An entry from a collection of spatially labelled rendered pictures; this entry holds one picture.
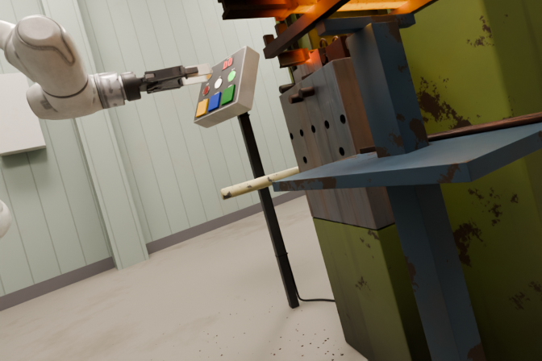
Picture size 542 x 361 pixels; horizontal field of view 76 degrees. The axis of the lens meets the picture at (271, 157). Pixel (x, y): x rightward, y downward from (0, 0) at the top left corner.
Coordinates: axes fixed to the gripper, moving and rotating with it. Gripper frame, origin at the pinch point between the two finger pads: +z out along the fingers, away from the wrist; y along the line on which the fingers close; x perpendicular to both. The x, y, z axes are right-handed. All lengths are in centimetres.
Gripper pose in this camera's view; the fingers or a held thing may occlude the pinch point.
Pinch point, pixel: (198, 74)
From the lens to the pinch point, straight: 103.5
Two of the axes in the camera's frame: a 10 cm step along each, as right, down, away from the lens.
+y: 3.3, -0.7, -9.4
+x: -2.7, -9.6, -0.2
